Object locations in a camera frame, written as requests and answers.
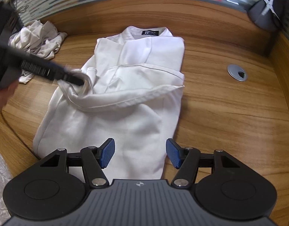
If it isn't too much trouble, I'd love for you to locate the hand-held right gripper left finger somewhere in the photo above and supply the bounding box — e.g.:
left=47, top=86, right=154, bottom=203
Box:
left=39, top=138, right=116, bottom=189

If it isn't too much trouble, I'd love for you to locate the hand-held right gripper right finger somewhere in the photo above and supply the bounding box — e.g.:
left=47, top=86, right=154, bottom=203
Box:
left=166, top=138, right=242, bottom=189

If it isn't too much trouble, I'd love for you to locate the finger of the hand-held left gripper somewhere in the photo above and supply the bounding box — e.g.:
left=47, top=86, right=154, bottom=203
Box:
left=8, top=47, right=86, bottom=87

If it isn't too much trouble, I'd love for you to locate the white collared shirt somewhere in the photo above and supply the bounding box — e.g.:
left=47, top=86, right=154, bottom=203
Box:
left=33, top=25, right=185, bottom=181

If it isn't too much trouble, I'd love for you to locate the pile of crumpled beige clothes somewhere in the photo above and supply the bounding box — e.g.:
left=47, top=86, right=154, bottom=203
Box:
left=8, top=19, right=68, bottom=84

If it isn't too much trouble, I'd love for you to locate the person's left hand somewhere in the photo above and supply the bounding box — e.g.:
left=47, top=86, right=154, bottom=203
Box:
left=0, top=81, right=19, bottom=115

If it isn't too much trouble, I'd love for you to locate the white textured sheet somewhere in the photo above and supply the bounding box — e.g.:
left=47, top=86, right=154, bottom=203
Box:
left=0, top=149, right=14, bottom=220

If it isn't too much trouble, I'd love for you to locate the dark grey pen holder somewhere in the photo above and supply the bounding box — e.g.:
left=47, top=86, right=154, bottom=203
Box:
left=247, top=0, right=280, bottom=32

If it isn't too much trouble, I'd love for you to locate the grey cable grommet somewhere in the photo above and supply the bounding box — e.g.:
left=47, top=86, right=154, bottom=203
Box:
left=227, top=64, right=249, bottom=82

